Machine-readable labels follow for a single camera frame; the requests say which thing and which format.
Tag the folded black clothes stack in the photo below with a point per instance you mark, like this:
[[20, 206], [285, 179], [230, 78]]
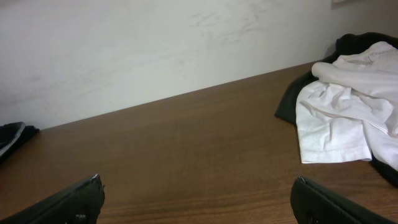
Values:
[[13, 136]]

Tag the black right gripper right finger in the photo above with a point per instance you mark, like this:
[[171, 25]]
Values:
[[313, 203]]

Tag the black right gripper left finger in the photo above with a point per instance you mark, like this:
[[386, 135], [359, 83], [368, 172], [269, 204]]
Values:
[[79, 203]]

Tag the black garment pile on right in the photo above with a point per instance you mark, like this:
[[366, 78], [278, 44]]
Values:
[[348, 44]]

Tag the white t-shirt with robot print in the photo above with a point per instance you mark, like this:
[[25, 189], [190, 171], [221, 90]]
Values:
[[350, 112]]

